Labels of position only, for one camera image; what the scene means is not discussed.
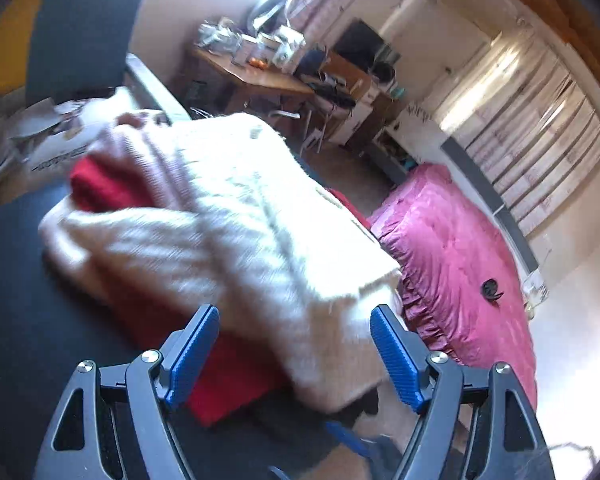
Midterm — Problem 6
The white knitted sweater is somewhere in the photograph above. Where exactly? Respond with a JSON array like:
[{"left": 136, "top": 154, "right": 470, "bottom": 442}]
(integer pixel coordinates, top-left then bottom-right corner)
[{"left": 38, "top": 113, "right": 400, "bottom": 413}]

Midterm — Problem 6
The small black object on bed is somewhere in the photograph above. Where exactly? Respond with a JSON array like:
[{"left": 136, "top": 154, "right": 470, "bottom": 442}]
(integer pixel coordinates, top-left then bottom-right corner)
[{"left": 480, "top": 278, "right": 504, "bottom": 304}]

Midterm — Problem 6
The magenta ruffled bed cover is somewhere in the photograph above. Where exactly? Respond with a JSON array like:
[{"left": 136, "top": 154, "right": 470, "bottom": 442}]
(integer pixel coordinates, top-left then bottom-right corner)
[{"left": 370, "top": 164, "right": 538, "bottom": 405}]

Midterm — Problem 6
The red garment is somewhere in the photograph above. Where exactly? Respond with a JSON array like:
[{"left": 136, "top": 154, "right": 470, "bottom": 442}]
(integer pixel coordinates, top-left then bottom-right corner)
[{"left": 68, "top": 155, "right": 373, "bottom": 428}]

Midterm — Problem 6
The pink beige knit garment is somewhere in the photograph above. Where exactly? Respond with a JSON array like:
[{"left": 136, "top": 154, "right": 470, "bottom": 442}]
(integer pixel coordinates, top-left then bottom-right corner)
[{"left": 87, "top": 110, "right": 193, "bottom": 210}]

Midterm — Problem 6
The cardboard box with papers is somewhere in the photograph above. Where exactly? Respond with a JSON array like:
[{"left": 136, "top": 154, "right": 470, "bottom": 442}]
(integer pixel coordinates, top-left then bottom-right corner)
[{"left": 0, "top": 87, "right": 140, "bottom": 180}]

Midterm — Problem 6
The wooden desk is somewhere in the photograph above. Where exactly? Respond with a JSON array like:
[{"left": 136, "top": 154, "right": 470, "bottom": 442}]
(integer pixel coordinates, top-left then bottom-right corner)
[{"left": 187, "top": 47, "right": 314, "bottom": 126}]

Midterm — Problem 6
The black monitor screen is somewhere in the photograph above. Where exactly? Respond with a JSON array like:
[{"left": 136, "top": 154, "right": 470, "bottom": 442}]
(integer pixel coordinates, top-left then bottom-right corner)
[{"left": 330, "top": 18, "right": 385, "bottom": 72}]

